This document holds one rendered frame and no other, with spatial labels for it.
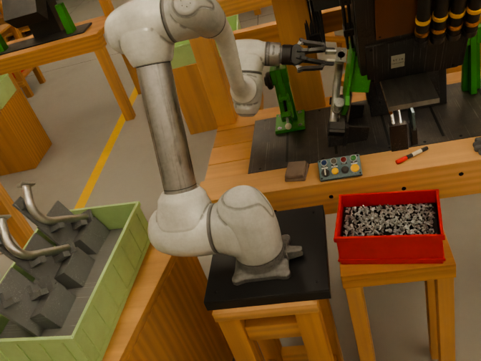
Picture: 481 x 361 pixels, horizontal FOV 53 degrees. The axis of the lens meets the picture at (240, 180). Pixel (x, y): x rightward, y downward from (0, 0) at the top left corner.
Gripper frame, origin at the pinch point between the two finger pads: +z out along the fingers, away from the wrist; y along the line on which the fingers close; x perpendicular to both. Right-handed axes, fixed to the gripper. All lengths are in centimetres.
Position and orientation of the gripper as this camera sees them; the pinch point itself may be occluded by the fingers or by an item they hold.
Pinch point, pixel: (334, 56)
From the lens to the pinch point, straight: 192.0
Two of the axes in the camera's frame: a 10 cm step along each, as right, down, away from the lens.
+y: 0.7, -9.9, 1.2
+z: 10.0, 0.6, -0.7
